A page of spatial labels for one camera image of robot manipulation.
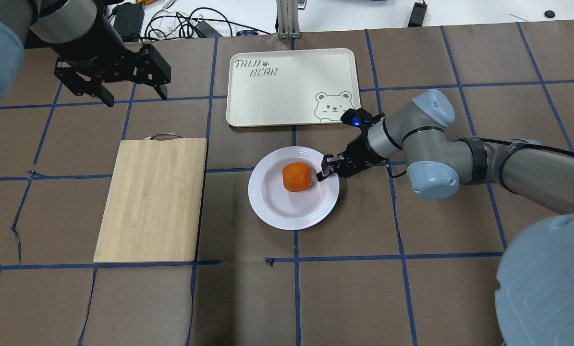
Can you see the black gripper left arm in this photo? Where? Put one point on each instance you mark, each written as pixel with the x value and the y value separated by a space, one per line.
pixel 96 52

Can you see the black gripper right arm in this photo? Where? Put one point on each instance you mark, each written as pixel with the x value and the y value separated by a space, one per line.
pixel 360 152

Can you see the orange fruit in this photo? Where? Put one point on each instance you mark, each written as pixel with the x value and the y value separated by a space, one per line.
pixel 296 177

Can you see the white round plate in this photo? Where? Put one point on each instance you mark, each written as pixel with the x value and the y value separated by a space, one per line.
pixel 284 191

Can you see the second grey robot arm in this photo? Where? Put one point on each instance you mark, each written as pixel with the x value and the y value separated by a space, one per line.
pixel 408 255

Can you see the cream bear tray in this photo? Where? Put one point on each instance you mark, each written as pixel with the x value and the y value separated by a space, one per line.
pixel 296 87

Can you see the bamboo cutting board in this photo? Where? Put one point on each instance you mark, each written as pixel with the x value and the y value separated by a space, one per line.
pixel 153 207

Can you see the black power adapter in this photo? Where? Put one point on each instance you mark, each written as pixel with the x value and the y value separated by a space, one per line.
pixel 418 13

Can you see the aluminium frame post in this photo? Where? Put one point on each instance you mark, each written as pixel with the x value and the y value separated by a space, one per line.
pixel 288 19

